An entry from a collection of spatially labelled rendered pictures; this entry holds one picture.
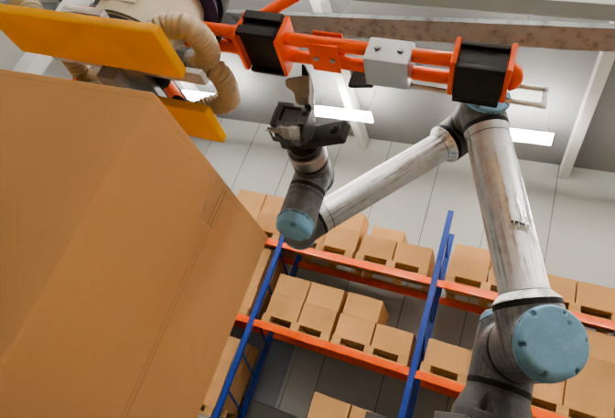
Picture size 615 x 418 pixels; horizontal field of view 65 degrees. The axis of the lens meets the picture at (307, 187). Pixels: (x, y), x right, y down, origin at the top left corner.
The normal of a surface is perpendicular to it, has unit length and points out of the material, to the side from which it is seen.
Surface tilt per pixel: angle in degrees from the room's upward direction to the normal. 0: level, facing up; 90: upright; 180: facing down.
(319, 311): 90
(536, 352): 94
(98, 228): 90
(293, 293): 90
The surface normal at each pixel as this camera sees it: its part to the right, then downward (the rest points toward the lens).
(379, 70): -0.33, 0.87
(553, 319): 0.02, -0.32
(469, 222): -0.26, -0.47
